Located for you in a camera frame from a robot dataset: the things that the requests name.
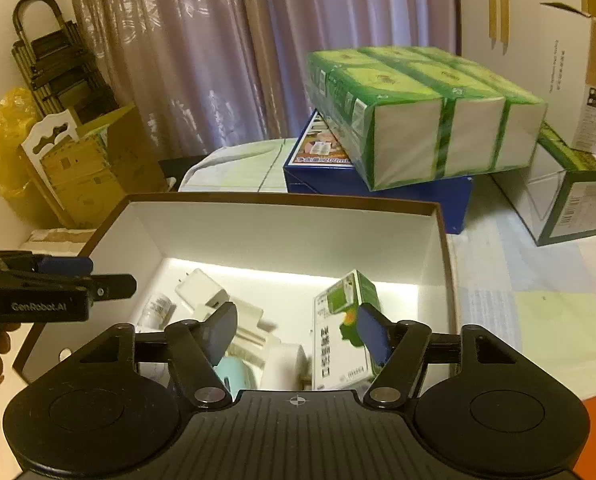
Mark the green tissue pack bundle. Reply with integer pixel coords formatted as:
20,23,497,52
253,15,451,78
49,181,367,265
305,46,548,192

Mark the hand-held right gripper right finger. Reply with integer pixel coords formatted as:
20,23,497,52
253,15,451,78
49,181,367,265
356,306,516,405

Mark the cardboard box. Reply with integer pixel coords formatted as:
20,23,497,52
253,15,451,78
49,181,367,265
20,105,169,228

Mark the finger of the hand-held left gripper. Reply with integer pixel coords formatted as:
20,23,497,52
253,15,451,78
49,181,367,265
89,274,138,300
0,254,94,277

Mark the large white box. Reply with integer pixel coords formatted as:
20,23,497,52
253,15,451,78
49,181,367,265
458,0,596,156

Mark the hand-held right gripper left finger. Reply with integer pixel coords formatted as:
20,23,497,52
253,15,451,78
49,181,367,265
80,302,239,406

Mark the small green box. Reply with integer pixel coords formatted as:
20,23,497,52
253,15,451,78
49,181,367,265
312,270,383,392

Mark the mint handheld fan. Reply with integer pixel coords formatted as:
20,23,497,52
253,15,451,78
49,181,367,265
213,357,259,401

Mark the yellow plastic bag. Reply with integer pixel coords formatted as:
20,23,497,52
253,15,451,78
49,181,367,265
0,87,44,201

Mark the small white bottle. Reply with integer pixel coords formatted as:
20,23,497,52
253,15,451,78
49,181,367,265
140,294,173,328

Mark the checkered tablecloth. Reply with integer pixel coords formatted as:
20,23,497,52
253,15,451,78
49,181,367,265
178,137,596,401

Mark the white socket adapter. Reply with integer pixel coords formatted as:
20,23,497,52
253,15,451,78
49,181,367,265
263,342,306,391

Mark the purple curtain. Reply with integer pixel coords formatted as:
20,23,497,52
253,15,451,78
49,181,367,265
65,0,461,161

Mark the dark folding step stool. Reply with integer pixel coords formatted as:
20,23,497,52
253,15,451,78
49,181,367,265
12,0,119,121

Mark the blue box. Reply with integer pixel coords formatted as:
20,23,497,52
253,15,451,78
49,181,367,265
283,110,473,236

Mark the green and white carton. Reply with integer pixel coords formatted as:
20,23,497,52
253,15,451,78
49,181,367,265
490,122,596,247

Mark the white ribbed holder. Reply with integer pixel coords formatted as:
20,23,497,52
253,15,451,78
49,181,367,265
205,300,281,356

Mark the brown storage box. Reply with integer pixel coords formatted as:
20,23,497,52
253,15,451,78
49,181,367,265
12,192,461,396

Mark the white charger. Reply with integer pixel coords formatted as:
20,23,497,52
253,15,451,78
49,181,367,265
174,268,229,311

